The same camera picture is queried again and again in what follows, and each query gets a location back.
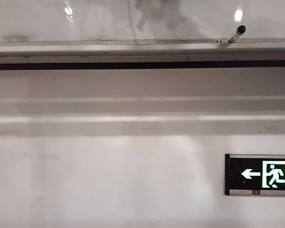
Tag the grey metal whiteboard tray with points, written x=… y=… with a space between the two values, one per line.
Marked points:
x=133 y=51

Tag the white glossy whiteboard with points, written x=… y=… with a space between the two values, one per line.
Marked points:
x=85 y=21

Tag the white marker with black cap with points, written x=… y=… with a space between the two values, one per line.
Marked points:
x=237 y=33

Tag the black green emergency exit sign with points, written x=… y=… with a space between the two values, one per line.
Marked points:
x=249 y=174

